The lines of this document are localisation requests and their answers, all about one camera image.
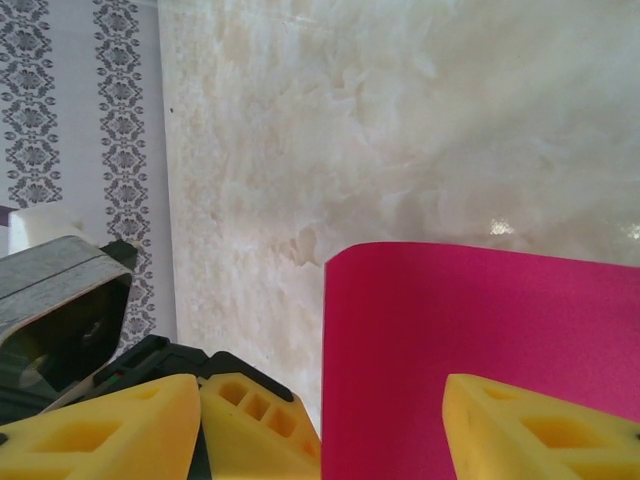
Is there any pink paper sheet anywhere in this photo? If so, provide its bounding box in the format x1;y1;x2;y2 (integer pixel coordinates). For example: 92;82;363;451
322;242;640;480

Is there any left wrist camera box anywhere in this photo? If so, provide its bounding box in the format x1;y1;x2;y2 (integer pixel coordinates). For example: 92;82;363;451
0;208;135;404

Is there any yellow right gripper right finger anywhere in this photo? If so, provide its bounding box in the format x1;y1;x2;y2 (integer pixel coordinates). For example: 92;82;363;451
443;372;640;480

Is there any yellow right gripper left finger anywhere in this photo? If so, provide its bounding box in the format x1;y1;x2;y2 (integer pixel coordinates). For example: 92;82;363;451
0;373;200;480

